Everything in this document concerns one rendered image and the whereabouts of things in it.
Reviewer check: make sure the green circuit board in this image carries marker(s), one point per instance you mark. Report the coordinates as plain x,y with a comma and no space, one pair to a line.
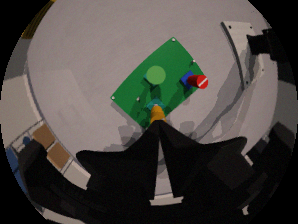
159,84

